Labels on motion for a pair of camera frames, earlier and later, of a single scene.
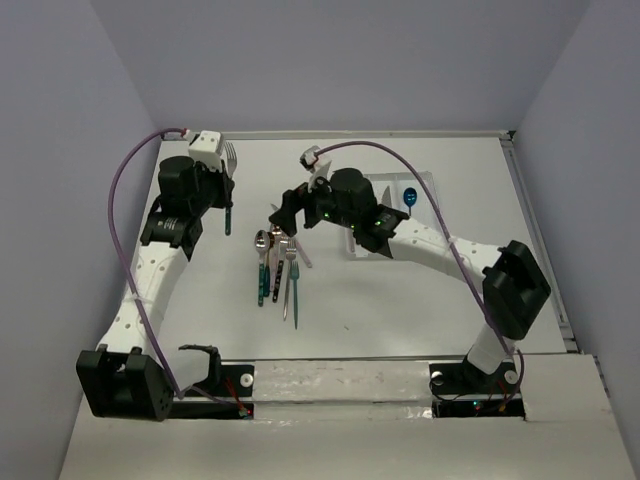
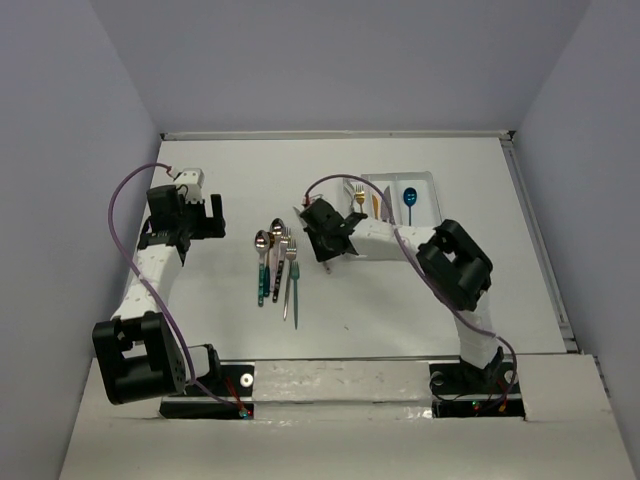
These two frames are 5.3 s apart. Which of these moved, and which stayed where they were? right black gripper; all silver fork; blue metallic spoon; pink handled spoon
Moved: right black gripper
Stayed: pink handled spoon; all silver fork; blue metallic spoon
